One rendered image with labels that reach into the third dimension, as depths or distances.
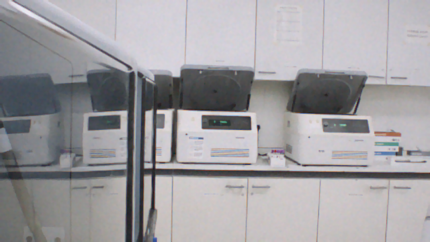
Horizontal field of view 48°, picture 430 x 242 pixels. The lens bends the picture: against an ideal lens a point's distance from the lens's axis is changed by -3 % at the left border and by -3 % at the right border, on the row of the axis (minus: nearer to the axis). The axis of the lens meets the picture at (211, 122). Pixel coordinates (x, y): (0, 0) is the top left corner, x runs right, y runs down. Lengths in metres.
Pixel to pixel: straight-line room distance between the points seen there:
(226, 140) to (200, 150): 0.19
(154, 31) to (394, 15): 1.83
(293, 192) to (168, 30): 1.46
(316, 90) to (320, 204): 0.86
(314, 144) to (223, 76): 0.80
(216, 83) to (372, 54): 1.21
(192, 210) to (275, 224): 0.59
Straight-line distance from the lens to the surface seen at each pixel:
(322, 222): 3.63
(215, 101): 3.85
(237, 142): 3.42
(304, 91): 3.83
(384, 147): 4.13
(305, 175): 3.57
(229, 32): 3.71
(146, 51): 3.68
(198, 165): 3.39
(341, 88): 3.87
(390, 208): 3.78
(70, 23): 0.78
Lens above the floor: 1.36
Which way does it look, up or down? 3 degrees down
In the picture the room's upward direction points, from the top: 2 degrees clockwise
